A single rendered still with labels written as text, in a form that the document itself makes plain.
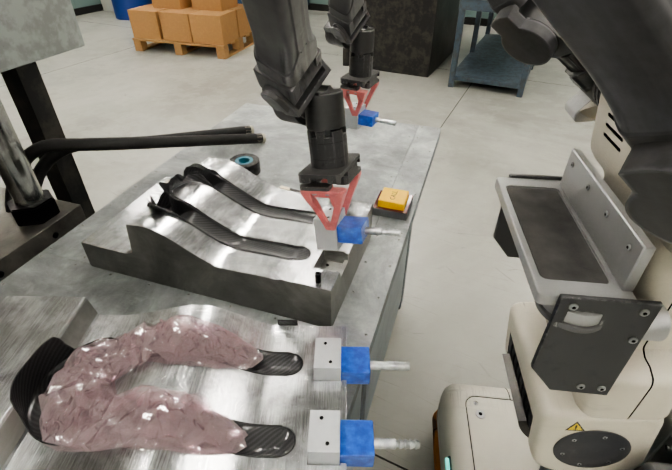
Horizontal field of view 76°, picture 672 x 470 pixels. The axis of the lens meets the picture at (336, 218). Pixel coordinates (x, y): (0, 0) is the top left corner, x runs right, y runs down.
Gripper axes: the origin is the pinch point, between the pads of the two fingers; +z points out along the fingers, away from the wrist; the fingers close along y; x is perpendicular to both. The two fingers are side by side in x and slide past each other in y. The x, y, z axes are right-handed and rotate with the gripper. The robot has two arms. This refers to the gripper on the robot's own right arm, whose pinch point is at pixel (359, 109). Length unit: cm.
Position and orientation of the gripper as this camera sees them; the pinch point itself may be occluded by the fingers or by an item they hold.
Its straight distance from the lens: 115.9
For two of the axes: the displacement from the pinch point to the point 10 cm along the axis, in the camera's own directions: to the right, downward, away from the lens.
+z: -0.1, 8.1, 5.8
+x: 8.9, 2.7, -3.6
